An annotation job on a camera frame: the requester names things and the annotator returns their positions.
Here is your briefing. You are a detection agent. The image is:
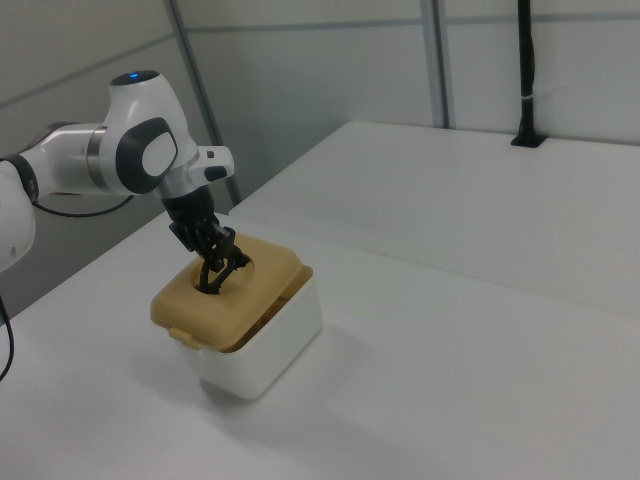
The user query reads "white plastic tool case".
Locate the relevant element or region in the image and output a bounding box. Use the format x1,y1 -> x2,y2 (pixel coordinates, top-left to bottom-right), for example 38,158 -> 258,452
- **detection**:
176,264 -> 323,402

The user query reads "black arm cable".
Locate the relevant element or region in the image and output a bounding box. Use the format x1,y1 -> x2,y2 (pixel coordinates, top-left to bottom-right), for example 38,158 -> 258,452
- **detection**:
0,193 -> 137,382

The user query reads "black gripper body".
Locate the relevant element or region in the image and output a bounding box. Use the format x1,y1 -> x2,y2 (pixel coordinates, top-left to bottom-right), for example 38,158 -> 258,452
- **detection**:
160,185 -> 222,232

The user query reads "beige lid with black handle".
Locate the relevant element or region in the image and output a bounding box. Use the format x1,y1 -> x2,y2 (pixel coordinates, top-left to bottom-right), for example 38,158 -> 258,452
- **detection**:
150,233 -> 304,352

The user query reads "black pole with base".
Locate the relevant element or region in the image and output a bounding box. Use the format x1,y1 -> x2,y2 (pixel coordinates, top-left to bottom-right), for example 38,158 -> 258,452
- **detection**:
509,0 -> 547,149

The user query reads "grey metal partition post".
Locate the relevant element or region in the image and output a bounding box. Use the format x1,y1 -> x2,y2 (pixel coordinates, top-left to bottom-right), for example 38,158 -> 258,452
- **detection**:
166,0 -> 242,207
428,0 -> 450,129

